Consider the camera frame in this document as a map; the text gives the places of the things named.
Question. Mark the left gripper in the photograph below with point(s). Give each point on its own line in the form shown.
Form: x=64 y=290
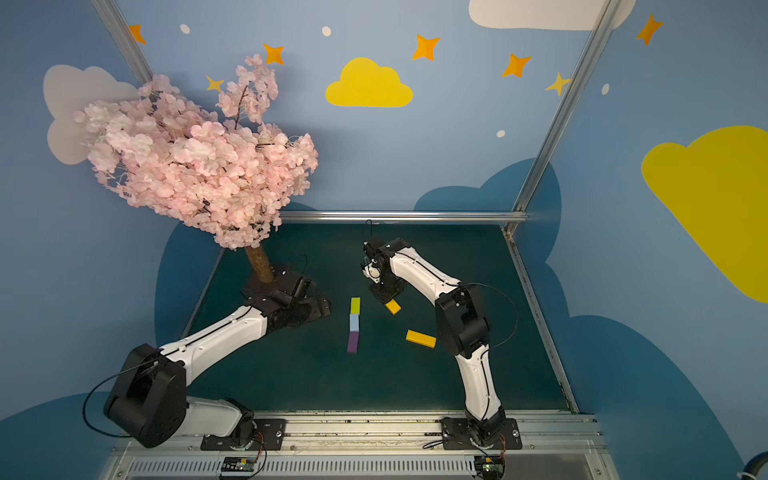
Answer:
x=315 y=306

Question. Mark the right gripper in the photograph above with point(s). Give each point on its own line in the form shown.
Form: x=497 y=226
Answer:
x=387 y=285

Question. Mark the purple block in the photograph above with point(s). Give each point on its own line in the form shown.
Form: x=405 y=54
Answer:
x=353 y=342

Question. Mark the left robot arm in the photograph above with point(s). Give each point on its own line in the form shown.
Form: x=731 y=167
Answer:
x=149 y=399

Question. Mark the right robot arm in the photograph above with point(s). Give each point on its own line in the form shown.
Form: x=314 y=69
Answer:
x=462 y=324

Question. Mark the orange yellow long block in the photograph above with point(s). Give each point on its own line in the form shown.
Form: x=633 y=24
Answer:
x=421 y=339

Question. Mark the left circuit board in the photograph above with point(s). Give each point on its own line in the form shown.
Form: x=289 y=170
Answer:
x=237 y=467

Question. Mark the circuit board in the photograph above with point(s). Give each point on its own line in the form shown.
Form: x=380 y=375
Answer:
x=237 y=467
x=489 y=468

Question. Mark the right circuit board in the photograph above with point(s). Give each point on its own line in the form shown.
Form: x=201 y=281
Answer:
x=489 y=468

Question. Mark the pink blossom artificial tree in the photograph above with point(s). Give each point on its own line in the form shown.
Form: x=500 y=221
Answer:
x=225 y=172

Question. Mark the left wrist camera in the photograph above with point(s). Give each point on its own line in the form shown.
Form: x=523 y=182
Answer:
x=295 y=285

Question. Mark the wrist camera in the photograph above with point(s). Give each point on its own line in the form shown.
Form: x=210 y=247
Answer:
x=295 y=285
x=371 y=266

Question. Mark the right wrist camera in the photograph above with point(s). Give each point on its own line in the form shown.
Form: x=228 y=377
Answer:
x=371 y=266

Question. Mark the horizontal back frame bar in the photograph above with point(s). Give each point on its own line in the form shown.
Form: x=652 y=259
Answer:
x=420 y=217

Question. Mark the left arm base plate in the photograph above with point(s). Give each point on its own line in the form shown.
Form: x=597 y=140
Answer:
x=270 y=433

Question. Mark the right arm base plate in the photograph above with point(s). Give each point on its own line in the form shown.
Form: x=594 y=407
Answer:
x=464 y=434

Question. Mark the aluminium front rail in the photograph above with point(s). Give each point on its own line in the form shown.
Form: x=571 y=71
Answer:
x=380 y=445

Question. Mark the right frame post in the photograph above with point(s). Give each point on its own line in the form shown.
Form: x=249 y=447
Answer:
x=584 y=68

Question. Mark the frame post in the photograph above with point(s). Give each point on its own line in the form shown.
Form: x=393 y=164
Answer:
x=584 y=68
x=115 y=23

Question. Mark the left frame post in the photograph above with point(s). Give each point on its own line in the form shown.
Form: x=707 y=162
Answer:
x=115 y=23

